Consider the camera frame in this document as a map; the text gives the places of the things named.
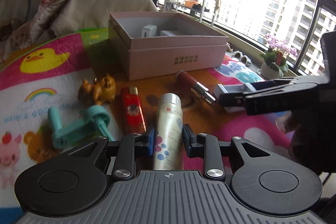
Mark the white lotion bottle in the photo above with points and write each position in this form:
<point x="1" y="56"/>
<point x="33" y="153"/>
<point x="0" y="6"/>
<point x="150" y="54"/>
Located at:
<point x="169" y="129"/>

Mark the brown bear figurine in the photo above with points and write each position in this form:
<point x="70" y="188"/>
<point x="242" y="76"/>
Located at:
<point x="97" y="88"/>

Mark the orange plastic basin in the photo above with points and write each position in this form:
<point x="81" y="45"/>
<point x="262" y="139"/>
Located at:
<point x="191" y="2"/>

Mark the grey slipper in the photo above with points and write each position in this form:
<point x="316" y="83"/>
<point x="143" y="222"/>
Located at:
<point x="237" y="55"/>
<point x="246" y="60"/>

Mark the metal shoe rack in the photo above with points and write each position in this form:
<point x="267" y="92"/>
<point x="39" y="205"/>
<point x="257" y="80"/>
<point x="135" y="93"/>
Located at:
<point x="202" y="1"/>

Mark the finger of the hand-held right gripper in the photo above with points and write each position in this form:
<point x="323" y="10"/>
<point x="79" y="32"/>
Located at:
<point x="286" y="87"/>
<point x="273" y="104"/>

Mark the colourful cartoon play mat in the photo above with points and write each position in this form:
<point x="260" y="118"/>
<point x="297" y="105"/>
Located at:
<point x="47" y="92"/>

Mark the pink cardboard box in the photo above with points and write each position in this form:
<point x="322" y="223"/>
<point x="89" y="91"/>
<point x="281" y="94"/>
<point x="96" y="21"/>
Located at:
<point x="162" y="61"/>

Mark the beige sofa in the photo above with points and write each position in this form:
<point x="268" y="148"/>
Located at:
<point x="110" y="1"/>

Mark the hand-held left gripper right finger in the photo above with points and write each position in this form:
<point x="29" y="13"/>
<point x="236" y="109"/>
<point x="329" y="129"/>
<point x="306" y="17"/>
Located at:
<point x="187" y="138"/>

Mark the white charger plug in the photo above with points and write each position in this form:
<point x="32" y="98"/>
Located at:
<point x="149" y="31"/>

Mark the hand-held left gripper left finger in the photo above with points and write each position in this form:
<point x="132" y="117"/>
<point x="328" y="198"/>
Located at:
<point x="150" y="141"/>

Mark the small white box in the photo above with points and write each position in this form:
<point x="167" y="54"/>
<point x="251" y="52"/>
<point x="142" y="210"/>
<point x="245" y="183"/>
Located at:
<point x="228" y="88"/>

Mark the person's right hand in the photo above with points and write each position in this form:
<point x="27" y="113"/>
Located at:
<point x="287" y="123"/>

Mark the red and silver lipstick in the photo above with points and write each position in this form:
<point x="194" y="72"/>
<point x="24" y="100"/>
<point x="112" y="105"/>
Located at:
<point x="189" y="81"/>

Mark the white pot with flowering plant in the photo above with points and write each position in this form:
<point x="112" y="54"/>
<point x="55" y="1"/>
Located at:
<point x="270" y="70"/>

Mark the red lighter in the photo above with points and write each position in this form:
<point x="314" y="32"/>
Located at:
<point x="132" y="111"/>

